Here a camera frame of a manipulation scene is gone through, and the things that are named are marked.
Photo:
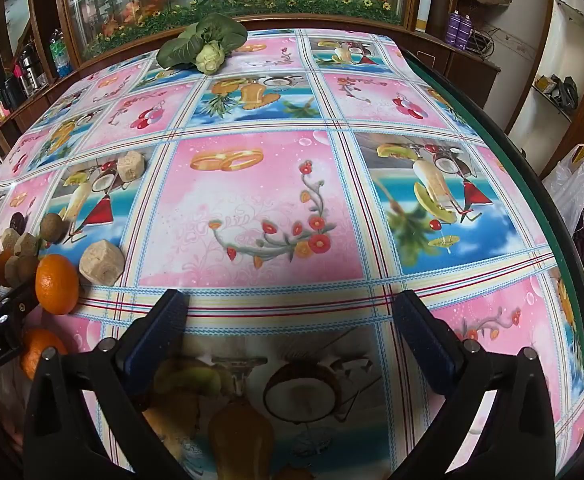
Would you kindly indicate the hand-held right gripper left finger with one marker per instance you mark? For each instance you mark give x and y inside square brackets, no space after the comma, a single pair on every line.
[159,330]

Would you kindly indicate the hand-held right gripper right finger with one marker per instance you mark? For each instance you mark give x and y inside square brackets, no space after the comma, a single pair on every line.
[422,335]

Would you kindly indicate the orange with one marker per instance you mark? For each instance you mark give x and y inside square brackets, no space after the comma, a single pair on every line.
[57,284]
[39,352]

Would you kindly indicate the small beige peeled chunk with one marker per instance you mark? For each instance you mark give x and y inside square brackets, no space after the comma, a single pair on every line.
[8,238]
[27,246]

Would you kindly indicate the large beige peeled chunk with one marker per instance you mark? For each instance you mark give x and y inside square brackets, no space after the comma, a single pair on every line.
[101,262]

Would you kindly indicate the dark brown round fruit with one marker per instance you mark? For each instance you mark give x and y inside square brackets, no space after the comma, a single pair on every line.
[17,220]

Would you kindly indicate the printed pink tablecloth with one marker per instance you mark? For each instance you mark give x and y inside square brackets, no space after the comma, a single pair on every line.
[282,200]

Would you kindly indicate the black kettle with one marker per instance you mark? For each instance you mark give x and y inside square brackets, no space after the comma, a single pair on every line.
[9,92]

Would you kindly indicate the white plastic bag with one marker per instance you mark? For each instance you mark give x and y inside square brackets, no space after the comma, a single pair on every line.
[569,185]

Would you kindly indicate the steel thermos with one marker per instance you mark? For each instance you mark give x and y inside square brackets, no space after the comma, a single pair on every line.
[29,71]

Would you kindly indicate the green plastic bottle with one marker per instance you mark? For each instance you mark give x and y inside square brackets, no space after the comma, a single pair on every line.
[58,54]

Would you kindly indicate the green bok choy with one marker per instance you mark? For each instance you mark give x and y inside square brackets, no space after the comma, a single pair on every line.
[199,45]

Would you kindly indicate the artificial flower arrangement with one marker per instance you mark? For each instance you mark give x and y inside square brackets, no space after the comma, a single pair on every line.
[182,5]

